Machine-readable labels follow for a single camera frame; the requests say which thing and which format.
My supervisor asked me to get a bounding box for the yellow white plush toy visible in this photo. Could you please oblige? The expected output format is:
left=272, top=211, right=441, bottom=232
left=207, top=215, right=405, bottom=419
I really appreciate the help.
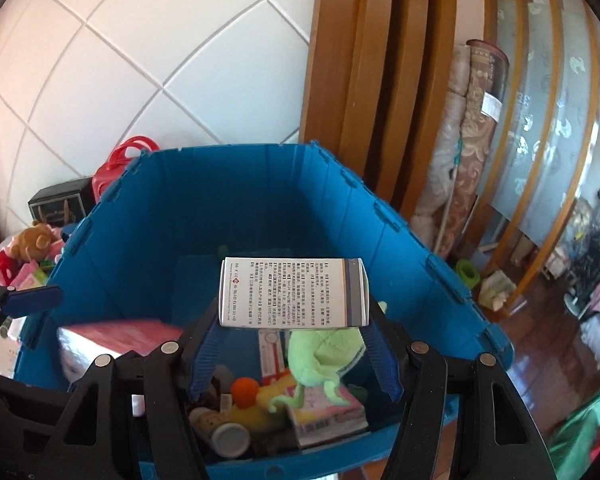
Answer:
left=227, top=368, right=297, bottom=437

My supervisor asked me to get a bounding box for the light green plush frog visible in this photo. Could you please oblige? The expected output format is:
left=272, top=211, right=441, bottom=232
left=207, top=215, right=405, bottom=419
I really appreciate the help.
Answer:
left=268, top=327, right=366, bottom=413

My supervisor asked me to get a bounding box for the pink tissue pack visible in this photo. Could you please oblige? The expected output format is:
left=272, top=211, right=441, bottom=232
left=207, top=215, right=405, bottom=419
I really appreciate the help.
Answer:
left=57, top=320, right=183, bottom=382

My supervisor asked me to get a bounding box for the white grey text box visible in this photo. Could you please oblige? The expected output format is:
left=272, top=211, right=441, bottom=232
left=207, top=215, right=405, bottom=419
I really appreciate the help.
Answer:
left=218, top=257, right=370, bottom=330

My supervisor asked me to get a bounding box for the white cylindrical bottle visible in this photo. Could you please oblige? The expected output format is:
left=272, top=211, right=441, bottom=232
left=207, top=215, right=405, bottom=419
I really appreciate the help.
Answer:
left=188, top=408, right=251, bottom=460

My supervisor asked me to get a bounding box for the pink wet wipes pack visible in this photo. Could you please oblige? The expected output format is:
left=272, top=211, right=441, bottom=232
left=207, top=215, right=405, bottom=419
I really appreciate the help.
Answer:
left=10, top=260, right=48, bottom=290

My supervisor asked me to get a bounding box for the red plush toy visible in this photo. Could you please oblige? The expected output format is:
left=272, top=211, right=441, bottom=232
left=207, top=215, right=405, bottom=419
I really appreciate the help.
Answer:
left=0, top=249, right=20, bottom=285

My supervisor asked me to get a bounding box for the brown plush bear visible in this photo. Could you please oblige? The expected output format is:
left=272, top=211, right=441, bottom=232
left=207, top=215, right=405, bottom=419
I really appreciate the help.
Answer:
left=6, top=223, right=58, bottom=262

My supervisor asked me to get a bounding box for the black gift box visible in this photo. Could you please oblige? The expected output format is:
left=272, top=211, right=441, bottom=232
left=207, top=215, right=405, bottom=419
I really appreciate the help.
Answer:
left=28, top=178, right=95, bottom=226

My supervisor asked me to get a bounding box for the blue plastic storage crate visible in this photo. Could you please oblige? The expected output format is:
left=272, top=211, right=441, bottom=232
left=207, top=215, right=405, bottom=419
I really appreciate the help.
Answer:
left=14, top=140, right=514, bottom=480

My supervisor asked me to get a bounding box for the red toy suitcase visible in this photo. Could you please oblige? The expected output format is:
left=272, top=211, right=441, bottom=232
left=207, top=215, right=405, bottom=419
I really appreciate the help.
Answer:
left=92, top=136, right=160, bottom=202

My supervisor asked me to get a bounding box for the green plastic bag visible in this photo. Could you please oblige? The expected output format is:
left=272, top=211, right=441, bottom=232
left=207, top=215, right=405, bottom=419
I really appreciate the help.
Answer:
left=546, top=390, right=600, bottom=479

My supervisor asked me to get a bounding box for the rolled patterned carpet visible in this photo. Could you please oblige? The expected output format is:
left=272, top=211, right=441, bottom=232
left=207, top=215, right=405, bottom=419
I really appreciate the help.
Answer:
left=411, top=39, right=509, bottom=258

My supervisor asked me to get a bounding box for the wooden glass partition screen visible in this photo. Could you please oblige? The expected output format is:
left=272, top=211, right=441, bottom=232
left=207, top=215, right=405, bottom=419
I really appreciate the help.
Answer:
left=480, top=0, right=600, bottom=315

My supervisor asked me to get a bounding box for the wooden door frame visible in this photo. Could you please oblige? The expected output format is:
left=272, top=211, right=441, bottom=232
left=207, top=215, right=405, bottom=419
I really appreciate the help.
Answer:
left=300, top=0, right=456, bottom=219

